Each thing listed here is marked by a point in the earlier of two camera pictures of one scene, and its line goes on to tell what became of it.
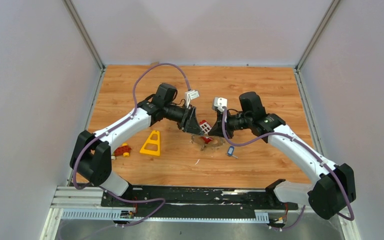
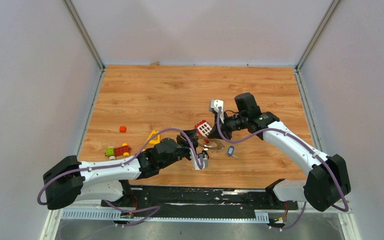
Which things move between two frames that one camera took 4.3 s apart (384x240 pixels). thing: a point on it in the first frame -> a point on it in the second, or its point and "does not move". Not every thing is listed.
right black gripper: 217,129 does not move
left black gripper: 189,122 -> 190,136
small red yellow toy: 123,150 does not move
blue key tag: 230,151 does not move
